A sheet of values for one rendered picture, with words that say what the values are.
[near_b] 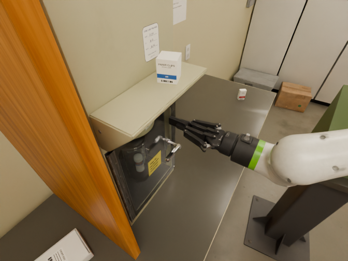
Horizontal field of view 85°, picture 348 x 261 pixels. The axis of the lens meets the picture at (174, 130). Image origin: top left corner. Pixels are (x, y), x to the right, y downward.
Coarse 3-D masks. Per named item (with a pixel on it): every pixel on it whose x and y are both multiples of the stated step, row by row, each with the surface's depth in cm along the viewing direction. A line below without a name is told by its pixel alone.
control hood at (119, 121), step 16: (192, 64) 55; (144, 80) 48; (192, 80) 48; (128, 96) 42; (144, 96) 42; (160, 96) 42; (176, 96) 43; (96, 112) 38; (112, 112) 38; (128, 112) 38; (144, 112) 38; (160, 112) 39; (96, 128) 39; (112, 128) 35; (128, 128) 35; (144, 128) 36; (112, 144) 40
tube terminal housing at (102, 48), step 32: (64, 0) 27; (96, 0) 31; (128, 0) 36; (160, 0) 43; (64, 32) 28; (96, 32) 33; (128, 32) 39; (160, 32) 48; (96, 64) 35; (128, 64) 42; (96, 96) 38
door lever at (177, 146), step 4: (168, 144) 74; (172, 144) 74; (176, 144) 73; (180, 144) 73; (176, 148) 71; (180, 148) 73; (172, 152) 70; (176, 152) 72; (168, 156) 69; (172, 156) 70; (168, 160) 68
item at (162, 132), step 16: (160, 128) 64; (128, 144) 52; (144, 144) 59; (160, 144) 69; (128, 160) 55; (144, 160) 63; (128, 176) 58; (144, 176) 67; (160, 176) 80; (128, 192) 62; (144, 192) 73
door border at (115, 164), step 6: (114, 156) 48; (114, 162) 49; (114, 168) 50; (120, 168) 52; (120, 174) 54; (120, 180) 55; (120, 186) 55; (126, 192) 60; (126, 198) 62; (126, 204) 63; (132, 210) 69; (132, 216) 71
